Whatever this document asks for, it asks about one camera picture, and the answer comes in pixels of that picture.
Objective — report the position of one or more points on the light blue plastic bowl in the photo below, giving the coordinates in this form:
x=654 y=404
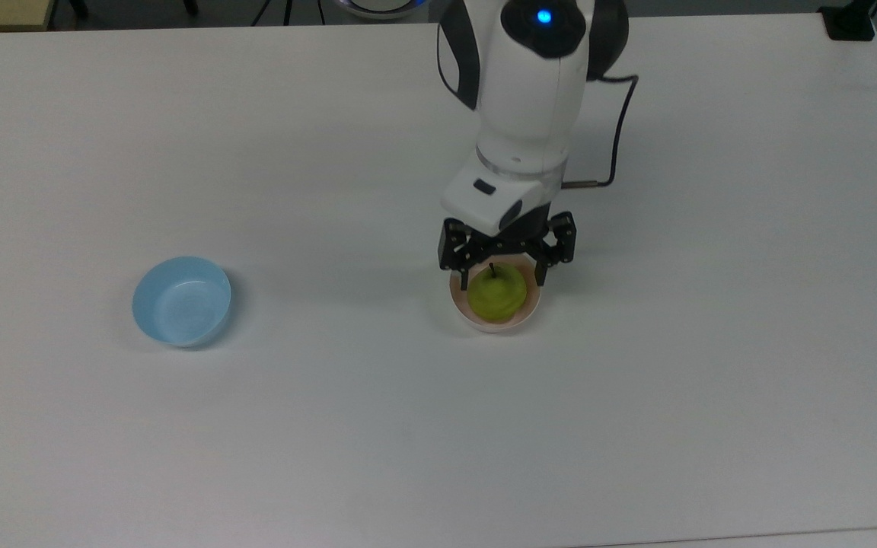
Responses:
x=180 y=304

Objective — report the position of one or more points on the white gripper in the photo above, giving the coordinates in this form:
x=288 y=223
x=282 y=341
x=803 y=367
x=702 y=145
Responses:
x=488 y=199

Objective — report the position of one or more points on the pink plastic bowl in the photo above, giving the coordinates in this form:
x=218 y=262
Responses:
x=493 y=326

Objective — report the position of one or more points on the green pear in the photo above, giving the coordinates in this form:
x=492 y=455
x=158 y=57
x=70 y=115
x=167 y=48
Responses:
x=496 y=295

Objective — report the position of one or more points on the black tripod legs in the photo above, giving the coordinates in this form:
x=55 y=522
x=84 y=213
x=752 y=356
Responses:
x=286 y=9

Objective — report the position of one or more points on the black table clamp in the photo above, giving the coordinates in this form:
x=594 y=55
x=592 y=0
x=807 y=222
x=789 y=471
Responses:
x=849 y=21

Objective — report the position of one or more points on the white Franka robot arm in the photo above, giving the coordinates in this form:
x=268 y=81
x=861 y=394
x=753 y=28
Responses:
x=530 y=99

